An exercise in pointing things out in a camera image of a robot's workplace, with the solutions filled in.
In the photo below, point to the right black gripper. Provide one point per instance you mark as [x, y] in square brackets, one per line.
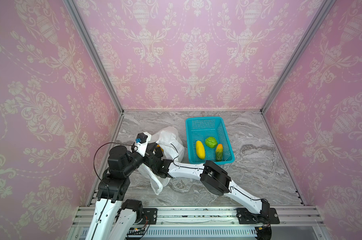
[158, 165]

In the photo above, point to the white plastic bag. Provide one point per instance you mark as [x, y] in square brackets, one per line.
[168, 138]

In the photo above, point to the yellow lemon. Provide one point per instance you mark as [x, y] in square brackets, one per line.
[200, 150]

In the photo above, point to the teal plastic basket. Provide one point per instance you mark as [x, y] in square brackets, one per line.
[198, 129]

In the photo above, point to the green apple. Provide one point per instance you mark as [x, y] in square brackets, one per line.
[211, 142]

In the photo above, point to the orange green mango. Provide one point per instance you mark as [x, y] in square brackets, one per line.
[219, 152]

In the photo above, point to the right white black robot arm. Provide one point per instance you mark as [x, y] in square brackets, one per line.
[215, 179]

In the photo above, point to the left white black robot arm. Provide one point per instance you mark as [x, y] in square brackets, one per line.
[113, 217]

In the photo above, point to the perforated white vent strip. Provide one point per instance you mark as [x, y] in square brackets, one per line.
[198, 232]

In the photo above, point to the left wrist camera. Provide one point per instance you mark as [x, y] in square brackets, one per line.
[141, 143]

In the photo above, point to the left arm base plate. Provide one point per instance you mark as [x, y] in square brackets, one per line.
[148, 217]

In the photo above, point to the aluminium front rail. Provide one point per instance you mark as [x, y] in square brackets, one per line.
[293, 215]

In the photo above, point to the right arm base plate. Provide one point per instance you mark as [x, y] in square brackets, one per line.
[246, 218]

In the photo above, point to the left corner aluminium post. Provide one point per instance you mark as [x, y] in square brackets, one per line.
[90, 47]

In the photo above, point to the corner aluminium post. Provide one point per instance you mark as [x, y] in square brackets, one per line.
[90, 47]
[310, 32]

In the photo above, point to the right corner aluminium post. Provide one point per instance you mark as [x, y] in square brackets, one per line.
[310, 32]

